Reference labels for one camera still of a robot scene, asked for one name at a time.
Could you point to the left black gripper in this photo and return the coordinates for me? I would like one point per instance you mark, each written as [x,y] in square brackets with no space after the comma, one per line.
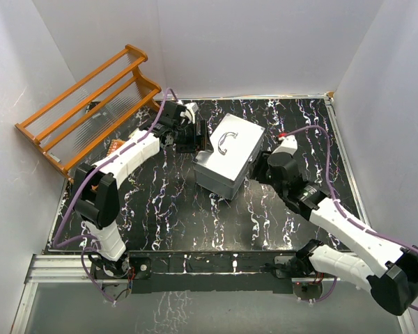
[192,146]

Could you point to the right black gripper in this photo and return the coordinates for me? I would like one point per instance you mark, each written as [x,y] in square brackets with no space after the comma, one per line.
[258,166]

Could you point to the grey metal case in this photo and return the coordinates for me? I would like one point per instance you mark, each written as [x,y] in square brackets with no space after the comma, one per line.
[236,143]

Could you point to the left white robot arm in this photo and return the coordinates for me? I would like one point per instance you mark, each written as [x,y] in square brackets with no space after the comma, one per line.
[99,183]

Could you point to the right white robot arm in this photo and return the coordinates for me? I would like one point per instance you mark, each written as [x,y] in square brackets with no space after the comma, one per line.
[386,269]

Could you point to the orange patterned packet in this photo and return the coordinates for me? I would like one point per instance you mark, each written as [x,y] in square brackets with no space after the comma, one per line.
[114,146]

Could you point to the wooden shelf rack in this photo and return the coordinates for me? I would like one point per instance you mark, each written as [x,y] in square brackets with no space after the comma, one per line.
[66,130]

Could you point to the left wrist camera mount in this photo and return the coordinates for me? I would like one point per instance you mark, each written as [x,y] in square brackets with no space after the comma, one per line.
[190,111]

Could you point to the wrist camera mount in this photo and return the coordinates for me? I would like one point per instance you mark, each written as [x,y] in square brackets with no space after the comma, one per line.
[190,111]
[287,144]

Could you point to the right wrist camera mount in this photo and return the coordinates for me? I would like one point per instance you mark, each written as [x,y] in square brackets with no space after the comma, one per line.
[287,144]

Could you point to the black base frame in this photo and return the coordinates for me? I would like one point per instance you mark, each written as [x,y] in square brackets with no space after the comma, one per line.
[209,271]

